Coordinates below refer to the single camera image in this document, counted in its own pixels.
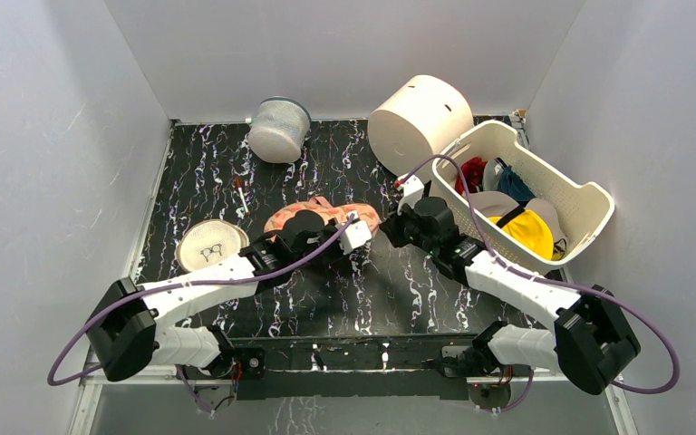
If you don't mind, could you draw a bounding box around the strawberry print mesh laundry bag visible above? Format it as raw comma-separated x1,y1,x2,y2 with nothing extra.
264,196,382,237

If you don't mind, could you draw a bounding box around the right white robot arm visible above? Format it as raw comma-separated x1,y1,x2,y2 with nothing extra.
380,197,641,394

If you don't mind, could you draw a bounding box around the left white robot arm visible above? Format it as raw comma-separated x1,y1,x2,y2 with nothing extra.
86,211,356,382

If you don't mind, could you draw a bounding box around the cream perforated laundry basket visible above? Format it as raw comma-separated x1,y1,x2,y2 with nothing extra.
430,120,615,275

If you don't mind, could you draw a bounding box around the yellow bra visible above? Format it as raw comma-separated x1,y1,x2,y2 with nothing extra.
489,208,567,261

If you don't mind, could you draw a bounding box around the red garment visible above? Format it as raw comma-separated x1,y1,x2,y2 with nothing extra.
455,157,487,195

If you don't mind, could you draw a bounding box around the small white red pen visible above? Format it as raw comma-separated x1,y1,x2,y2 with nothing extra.
234,176,250,216

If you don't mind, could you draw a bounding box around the blue garment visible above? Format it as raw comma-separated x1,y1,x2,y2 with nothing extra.
496,158,536,206

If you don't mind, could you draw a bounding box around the cream round tub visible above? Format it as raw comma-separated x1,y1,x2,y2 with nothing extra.
367,74,474,176

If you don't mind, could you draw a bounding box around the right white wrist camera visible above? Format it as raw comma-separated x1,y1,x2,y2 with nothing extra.
395,173,425,215

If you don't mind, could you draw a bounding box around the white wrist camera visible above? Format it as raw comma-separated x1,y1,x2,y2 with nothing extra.
340,213,372,255
395,173,425,215

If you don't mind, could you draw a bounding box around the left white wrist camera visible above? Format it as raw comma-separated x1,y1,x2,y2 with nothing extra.
340,213,372,255

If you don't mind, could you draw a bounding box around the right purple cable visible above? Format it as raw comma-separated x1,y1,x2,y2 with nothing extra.
395,154,682,396

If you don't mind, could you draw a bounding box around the purple cable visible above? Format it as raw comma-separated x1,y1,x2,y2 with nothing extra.
46,215,358,387
395,154,682,396

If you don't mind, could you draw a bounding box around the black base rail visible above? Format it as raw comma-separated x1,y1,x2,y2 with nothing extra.
191,333,541,402

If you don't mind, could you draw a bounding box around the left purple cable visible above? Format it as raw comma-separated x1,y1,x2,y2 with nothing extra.
46,215,358,387

